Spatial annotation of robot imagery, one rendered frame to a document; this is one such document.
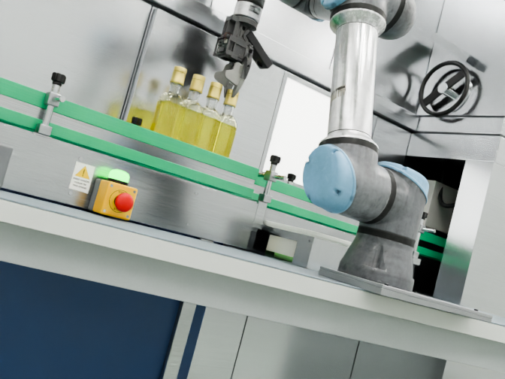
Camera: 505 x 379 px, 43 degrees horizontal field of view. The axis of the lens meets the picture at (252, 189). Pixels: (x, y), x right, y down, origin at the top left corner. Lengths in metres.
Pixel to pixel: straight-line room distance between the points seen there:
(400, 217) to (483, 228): 1.03
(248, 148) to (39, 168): 0.78
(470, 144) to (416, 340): 1.15
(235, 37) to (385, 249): 0.77
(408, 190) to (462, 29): 1.37
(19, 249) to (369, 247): 0.63
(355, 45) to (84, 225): 0.64
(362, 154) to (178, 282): 0.41
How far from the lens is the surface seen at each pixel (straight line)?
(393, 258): 1.25
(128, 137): 1.46
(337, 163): 1.15
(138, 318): 1.54
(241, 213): 1.61
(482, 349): 1.42
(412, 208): 1.27
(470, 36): 2.53
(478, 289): 2.30
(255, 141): 1.96
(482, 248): 2.28
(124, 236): 1.03
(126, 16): 1.79
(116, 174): 1.38
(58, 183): 1.38
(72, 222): 1.02
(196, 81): 1.69
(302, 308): 1.18
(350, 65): 1.28
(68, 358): 1.50
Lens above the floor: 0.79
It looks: 4 degrees up
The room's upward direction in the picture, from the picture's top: 15 degrees clockwise
